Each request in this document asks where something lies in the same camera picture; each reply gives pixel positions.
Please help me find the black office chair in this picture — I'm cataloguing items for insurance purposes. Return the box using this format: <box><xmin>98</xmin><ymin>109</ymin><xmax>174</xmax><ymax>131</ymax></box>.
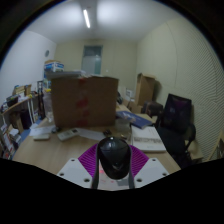
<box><xmin>156</xmin><ymin>93</ymin><xmax>198</xmax><ymax>168</ymax></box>

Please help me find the door with window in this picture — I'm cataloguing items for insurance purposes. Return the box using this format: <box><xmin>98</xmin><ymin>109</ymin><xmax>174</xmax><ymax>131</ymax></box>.
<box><xmin>81</xmin><ymin>45</ymin><xmax>103</xmax><ymax>76</ymax></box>

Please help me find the ceiling light tube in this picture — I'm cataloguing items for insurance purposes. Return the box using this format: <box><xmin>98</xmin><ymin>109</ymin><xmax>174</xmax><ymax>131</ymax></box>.
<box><xmin>82</xmin><ymin>8</ymin><xmax>92</xmax><ymax>29</ymax></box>

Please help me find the black computer mouse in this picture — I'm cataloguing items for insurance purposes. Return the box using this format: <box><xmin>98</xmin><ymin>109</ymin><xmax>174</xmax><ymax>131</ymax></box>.
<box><xmin>96</xmin><ymin>136</ymin><xmax>133</xmax><ymax>181</ymax></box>

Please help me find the open white book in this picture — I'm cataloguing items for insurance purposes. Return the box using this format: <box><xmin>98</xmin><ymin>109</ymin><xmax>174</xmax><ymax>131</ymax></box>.
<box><xmin>130</xmin><ymin>124</ymin><xmax>167</xmax><ymax>154</ymax></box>

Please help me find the cluttered shelf unit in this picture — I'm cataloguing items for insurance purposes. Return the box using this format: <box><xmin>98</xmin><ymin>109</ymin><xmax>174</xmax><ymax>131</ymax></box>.
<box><xmin>0</xmin><ymin>83</ymin><xmax>46</xmax><ymax>161</ymax></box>

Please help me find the black bag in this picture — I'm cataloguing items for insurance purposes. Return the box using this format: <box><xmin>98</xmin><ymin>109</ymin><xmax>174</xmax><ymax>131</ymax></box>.
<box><xmin>143</xmin><ymin>100</ymin><xmax>164</xmax><ymax>118</ymax></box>

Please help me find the tall open cardboard box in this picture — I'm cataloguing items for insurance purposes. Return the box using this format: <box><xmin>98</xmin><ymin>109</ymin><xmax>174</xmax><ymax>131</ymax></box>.
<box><xmin>134</xmin><ymin>73</ymin><xmax>157</xmax><ymax>108</ymax></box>

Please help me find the large brown cardboard box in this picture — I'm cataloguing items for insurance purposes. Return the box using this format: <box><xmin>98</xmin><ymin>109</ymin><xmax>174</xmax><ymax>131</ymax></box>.
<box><xmin>50</xmin><ymin>75</ymin><xmax>120</xmax><ymax>128</ymax></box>

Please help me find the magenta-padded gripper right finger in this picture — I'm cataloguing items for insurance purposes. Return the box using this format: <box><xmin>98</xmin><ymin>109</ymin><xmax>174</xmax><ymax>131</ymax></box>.
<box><xmin>128</xmin><ymin>144</ymin><xmax>170</xmax><ymax>190</ymax></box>

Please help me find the small flat white box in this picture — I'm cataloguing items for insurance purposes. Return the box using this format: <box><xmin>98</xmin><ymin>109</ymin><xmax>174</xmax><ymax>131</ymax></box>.
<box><xmin>32</xmin><ymin>132</ymin><xmax>51</xmax><ymax>141</ymax></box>

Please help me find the blue book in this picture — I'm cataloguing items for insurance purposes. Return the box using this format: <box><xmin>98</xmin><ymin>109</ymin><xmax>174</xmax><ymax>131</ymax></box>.
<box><xmin>115</xmin><ymin>110</ymin><xmax>154</xmax><ymax>130</ymax></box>

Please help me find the clear plastic bottle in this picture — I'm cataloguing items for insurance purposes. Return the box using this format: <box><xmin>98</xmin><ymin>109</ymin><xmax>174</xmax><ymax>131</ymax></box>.
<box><xmin>43</xmin><ymin>91</ymin><xmax>54</xmax><ymax>123</ymax></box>

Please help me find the blue and white carton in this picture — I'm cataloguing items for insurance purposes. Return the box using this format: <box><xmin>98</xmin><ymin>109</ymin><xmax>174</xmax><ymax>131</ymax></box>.
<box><xmin>43</xmin><ymin>59</ymin><xmax>65</xmax><ymax>73</ymax></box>

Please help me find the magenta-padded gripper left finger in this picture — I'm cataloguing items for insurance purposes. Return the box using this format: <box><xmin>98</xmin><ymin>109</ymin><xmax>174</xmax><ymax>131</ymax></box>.
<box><xmin>56</xmin><ymin>143</ymin><xmax>101</xmax><ymax>190</ymax></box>

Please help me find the clear plastic container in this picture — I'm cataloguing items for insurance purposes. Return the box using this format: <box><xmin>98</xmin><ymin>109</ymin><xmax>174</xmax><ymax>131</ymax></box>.
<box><xmin>114</xmin><ymin>118</ymin><xmax>132</xmax><ymax>134</ymax></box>

